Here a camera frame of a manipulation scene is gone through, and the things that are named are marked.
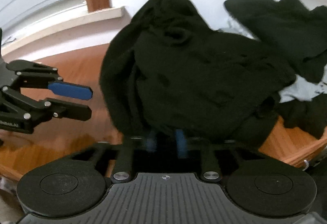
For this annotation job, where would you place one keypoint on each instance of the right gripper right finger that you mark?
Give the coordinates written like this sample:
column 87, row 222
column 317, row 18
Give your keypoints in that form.
column 211, row 162

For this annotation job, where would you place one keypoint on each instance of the grey white garment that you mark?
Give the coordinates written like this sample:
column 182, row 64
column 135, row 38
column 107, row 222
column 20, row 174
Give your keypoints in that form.
column 301, row 90

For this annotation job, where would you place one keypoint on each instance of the black clothes pile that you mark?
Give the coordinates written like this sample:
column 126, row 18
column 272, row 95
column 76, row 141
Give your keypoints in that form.
column 300, row 35

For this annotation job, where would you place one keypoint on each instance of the black garment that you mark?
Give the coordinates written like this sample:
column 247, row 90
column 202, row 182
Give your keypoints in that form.
column 167, row 70

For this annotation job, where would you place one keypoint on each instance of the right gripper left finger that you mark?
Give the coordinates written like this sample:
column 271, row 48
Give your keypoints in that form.
column 115, row 161

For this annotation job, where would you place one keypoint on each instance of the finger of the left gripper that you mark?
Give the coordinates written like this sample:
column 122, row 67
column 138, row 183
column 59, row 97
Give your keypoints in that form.
column 67, row 109
column 69, row 90

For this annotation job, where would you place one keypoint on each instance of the beige window sill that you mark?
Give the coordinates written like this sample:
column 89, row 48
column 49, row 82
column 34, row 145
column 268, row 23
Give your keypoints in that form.
column 63, row 20

